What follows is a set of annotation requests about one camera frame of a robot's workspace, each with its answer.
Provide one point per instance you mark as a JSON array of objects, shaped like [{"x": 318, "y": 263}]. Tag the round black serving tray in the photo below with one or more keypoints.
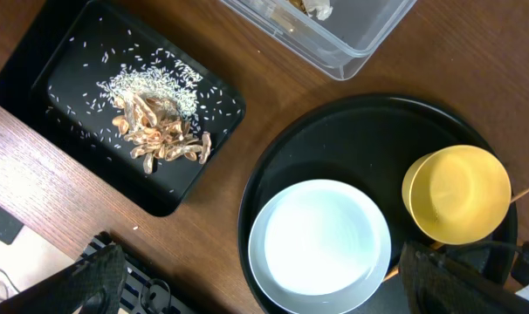
[{"x": 367, "y": 141}]

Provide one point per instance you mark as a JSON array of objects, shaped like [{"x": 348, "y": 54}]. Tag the clear plastic bin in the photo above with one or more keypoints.
[{"x": 338, "y": 46}]

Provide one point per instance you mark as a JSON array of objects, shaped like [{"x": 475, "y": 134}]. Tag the black rectangular tray bin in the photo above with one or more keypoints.
[{"x": 23, "y": 92}]

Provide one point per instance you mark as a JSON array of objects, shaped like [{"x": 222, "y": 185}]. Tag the grey round plate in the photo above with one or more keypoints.
[{"x": 319, "y": 246}]

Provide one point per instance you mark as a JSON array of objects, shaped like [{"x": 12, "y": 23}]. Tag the peanut shells pile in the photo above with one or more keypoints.
[{"x": 158, "y": 132}]

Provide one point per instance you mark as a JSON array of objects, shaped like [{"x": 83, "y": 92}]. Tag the white rice pile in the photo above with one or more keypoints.
[{"x": 160, "y": 87}]

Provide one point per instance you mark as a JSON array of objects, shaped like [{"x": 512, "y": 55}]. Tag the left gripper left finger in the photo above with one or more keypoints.
[{"x": 91, "y": 285}]

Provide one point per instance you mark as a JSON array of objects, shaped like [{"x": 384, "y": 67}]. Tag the wooden chopstick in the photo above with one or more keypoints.
[{"x": 437, "y": 245}]

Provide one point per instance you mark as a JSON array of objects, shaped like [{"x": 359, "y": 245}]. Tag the white tissue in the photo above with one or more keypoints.
[{"x": 321, "y": 9}]

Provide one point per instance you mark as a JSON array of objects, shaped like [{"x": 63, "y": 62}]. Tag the gold snack wrapper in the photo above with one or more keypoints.
[{"x": 298, "y": 4}]

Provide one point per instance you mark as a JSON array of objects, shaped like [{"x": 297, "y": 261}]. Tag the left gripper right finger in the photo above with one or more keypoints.
[{"x": 436, "y": 283}]

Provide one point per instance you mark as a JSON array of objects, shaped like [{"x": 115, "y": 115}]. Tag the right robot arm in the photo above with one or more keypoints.
[{"x": 520, "y": 269}]

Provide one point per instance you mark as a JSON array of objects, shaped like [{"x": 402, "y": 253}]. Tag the yellow saucer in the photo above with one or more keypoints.
[{"x": 457, "y": 195}]

